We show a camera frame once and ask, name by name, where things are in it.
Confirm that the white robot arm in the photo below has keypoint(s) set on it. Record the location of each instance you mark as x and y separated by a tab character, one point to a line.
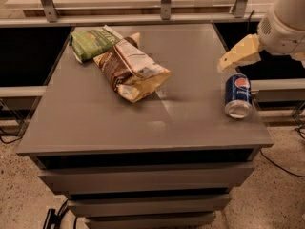
290	6

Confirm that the black device on floor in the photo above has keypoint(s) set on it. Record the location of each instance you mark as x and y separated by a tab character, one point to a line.
54	218

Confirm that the grey drawer cabinet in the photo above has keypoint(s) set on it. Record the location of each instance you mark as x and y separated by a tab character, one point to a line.
170	159

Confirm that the green chip bag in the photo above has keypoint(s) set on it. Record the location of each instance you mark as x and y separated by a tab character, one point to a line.
88	44

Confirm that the metal railing frame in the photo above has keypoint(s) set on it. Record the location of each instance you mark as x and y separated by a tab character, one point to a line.
59	13

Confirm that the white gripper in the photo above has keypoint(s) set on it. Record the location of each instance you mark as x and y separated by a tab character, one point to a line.
276	37

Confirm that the brown and yellow chip bag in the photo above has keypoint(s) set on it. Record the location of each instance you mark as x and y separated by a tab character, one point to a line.
131	73

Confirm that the blue pepsi can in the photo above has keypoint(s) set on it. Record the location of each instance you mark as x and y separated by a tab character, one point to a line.
238	98

